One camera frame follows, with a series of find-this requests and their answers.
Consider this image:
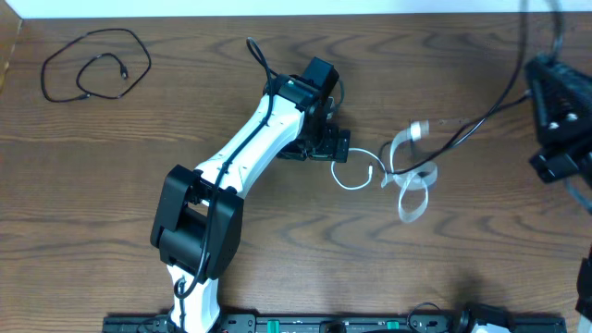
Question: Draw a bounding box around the white cable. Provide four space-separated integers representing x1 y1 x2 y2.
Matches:
329 119 439 225

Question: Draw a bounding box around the thin black cable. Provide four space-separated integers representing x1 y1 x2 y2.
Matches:
40 27 153 104

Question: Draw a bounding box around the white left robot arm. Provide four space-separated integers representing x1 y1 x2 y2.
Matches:
150 57 350 332

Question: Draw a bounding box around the cardboard panel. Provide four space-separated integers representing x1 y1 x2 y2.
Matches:
0 0 22 88

